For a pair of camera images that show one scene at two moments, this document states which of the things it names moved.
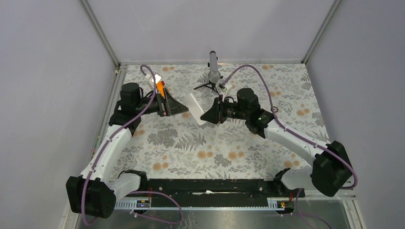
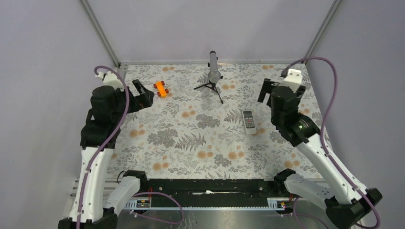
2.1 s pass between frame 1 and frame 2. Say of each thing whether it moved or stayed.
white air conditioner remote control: moved
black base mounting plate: stayed
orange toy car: stayed
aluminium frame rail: stayed
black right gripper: moved
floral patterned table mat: stayed
